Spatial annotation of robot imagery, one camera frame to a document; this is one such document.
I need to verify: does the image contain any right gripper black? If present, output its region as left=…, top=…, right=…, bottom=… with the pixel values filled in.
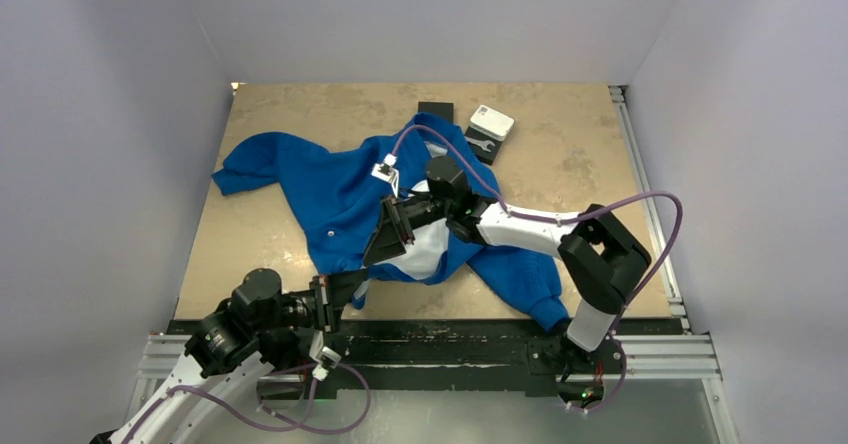
left=363, top=193, right=453, bottom=265

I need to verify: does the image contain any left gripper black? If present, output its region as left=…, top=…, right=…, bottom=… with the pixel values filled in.
left=253, top=268, right=368, bottom=334

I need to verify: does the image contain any blue zip jacket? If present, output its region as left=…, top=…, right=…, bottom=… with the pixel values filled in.
left=212, top=113, right=568, bottom=330

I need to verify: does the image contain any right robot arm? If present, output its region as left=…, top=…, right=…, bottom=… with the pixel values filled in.
left=363, top=156, right=651, bottom=371

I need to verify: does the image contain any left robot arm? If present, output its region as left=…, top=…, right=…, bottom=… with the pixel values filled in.
left=92, top=268, right=368, bottom=443

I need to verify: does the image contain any black flat block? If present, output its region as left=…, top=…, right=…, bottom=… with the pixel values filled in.
left=464, top=128, right=503, bottom=165
left=417, top=101, right=455, bottom=123

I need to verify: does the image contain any silver wrench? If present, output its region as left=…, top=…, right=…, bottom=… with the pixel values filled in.
left=466, top=137, right=496, bottom=153

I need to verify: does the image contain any white small box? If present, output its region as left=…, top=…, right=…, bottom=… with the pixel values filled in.
left=469, top=105, right=515, bottom=142

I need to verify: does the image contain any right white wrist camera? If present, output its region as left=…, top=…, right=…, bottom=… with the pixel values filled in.
left=371, top=153, right=400, bottom=198

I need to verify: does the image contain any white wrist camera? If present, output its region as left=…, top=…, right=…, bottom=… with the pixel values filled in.
left=371, top=153, right=400, bottom=198
left=308, top=330, right=343, bottom=381

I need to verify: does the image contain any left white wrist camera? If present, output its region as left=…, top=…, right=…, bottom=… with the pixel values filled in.
left=308, top=330, right=343, bottom=381

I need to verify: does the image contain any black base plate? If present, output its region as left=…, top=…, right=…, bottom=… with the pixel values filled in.
left=165, top=318, right=684, bottom=400

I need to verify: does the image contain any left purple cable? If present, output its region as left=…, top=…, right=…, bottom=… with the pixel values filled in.
left=123, top=364, right=372, bottom=444

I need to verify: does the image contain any right side aluminium rail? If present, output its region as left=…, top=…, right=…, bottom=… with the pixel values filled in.
left=608, top=86, right=691, bottom=333

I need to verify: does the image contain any aluminium frame rail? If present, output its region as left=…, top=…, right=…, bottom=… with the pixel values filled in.
left=125, top=335, right=723, bottom=424

